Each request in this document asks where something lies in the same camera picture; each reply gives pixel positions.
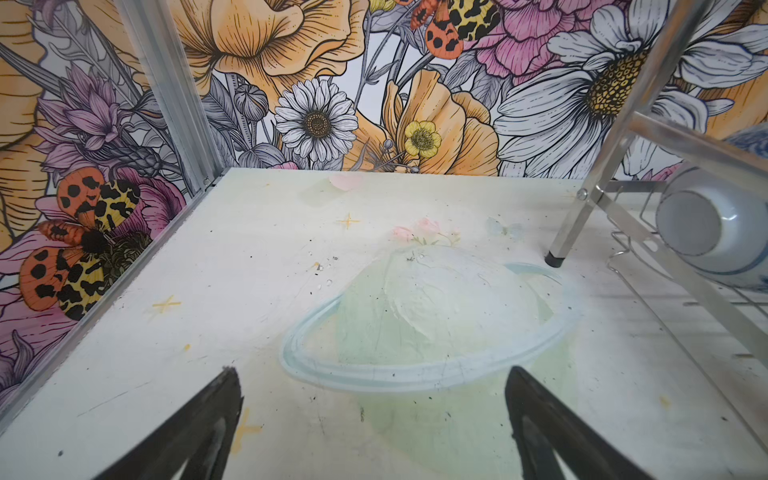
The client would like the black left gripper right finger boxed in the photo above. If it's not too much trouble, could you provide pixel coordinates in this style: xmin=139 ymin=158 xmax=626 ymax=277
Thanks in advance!
xmin=505 ymin=366 xmax=650 ymax=479

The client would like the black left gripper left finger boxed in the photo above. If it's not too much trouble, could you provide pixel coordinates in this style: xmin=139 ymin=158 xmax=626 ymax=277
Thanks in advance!
xmin=97 ymin=367 xmax=243 ymax=479

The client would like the left rear aluminium frame post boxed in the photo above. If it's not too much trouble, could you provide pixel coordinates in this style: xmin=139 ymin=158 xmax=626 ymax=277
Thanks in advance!
xmin=116 ymin=1 xmax=223 ymax=196

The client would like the metal two-tier dish rack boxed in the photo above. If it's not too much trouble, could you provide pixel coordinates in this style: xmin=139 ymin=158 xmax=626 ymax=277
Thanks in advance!
xmin=544 ymin=1 xmax=767 ymax=362

